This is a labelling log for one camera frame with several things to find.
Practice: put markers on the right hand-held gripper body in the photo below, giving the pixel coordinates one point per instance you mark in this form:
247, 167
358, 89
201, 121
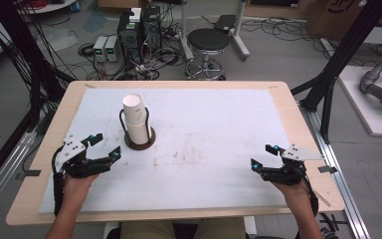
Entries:
288, 174

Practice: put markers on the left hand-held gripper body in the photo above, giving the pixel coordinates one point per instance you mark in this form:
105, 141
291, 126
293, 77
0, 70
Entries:
76, 166

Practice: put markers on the person's right hand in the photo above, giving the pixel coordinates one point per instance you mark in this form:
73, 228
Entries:
295, 191

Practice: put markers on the person's left hand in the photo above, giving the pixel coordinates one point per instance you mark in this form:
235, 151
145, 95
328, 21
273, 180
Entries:
78, 187

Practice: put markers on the white paper cup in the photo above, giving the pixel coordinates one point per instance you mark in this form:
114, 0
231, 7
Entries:
134, 108
139, 134

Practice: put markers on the black tape piece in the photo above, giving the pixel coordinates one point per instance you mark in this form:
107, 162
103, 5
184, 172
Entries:
327, 169
32, 173

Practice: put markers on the wooden table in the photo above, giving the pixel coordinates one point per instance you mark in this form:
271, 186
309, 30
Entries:
298, 109

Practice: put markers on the white table mat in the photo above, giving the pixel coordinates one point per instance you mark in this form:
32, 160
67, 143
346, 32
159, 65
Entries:
205, 149

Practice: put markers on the person's khaki trouser legs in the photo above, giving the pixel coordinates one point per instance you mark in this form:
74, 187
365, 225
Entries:
146, 230

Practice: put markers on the grey power supply unit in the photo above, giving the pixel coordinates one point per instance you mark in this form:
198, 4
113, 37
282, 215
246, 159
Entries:
99, 49
112, 49

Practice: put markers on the white floor board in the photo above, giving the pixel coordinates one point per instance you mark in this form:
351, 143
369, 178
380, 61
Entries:
364, 109

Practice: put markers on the black computer tower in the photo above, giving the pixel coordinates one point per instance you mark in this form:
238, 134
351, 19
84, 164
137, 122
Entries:
129, 40
152, 31

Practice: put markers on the white metal stand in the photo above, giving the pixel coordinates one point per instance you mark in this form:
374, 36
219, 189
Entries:
240, 43

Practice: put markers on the black round stool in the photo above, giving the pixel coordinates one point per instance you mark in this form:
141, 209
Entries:
208, 40

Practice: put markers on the small white box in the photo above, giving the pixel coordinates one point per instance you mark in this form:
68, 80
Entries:
135, 15

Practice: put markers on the black flat device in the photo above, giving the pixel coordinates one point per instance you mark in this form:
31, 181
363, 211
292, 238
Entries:
225, 22

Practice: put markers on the white round table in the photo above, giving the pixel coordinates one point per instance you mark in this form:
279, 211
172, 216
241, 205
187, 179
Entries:
46, 6

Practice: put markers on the cardboard box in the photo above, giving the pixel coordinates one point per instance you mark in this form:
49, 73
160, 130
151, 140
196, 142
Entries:
338, 16

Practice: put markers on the aluminium rail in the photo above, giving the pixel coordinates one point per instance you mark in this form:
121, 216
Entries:
338, 186
3, 172

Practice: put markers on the black metal frame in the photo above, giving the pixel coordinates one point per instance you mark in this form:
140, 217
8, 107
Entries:
20, 49
341, 56

